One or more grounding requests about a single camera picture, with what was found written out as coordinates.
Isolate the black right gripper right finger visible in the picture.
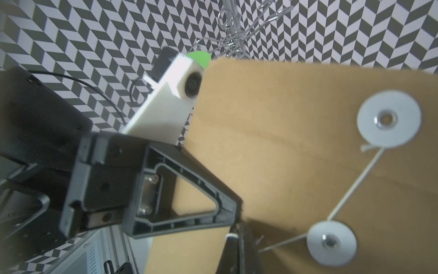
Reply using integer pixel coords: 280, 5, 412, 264
239, 221, 265, 274

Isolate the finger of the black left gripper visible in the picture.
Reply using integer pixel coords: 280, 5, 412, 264
122, 143, 242, 239

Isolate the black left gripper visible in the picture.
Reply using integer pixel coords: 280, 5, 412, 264
1, 67, 149, 260

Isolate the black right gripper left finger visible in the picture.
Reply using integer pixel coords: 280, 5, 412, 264
216, 232, 240, 274

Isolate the brown file bag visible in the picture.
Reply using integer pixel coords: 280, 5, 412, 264
143, 57, 438, 274

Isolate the green plastic goblet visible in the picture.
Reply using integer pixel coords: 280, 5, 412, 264
187, 51, 212, 69

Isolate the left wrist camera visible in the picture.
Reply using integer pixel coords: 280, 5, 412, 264
122, 47, 204, 145

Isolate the metal wire cup rack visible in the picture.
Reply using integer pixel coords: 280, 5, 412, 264
188, 1, 295, 59

